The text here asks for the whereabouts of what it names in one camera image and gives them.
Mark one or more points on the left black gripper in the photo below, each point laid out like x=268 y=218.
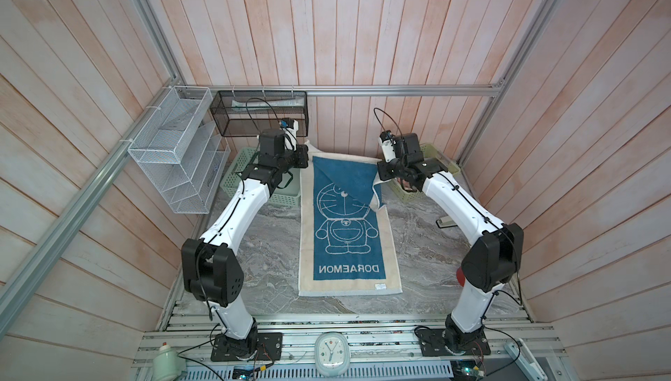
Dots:
x=300 y=154

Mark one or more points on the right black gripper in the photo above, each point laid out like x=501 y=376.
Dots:
x=383 y=173

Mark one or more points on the light green plastic basket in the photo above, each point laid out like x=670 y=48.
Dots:
x=428 y=150

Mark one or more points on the blue Doraemon towel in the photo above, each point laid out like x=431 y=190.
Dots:
x=347 y=246

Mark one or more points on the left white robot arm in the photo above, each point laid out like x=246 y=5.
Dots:
x=211 y=270

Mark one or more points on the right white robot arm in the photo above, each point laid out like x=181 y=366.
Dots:
x=495 y=247

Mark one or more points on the mint green plastic basket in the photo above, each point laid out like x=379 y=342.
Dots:
x=288 y=194

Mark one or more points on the black white stapler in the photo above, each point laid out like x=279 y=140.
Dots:
x=445 y=222

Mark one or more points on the red pen holder cup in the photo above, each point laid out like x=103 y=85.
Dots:
x=461 y=279

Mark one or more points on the white analog clock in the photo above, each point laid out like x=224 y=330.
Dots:
x=332 y=354

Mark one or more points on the green circuit board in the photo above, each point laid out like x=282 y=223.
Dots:
x=466 y=371

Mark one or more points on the white green bottle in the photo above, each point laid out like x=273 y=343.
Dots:
x=167 y=365

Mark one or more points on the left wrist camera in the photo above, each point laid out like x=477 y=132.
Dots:
x=290 y=128

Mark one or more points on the black wire mesh basket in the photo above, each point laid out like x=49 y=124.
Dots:
x=245 y=113

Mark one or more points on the white wire mesh shelf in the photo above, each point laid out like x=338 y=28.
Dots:
x=181 y=151

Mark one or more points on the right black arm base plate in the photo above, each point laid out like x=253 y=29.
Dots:
x=435 y=341

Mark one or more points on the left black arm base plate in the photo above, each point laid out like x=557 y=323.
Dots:
x=263 y=346

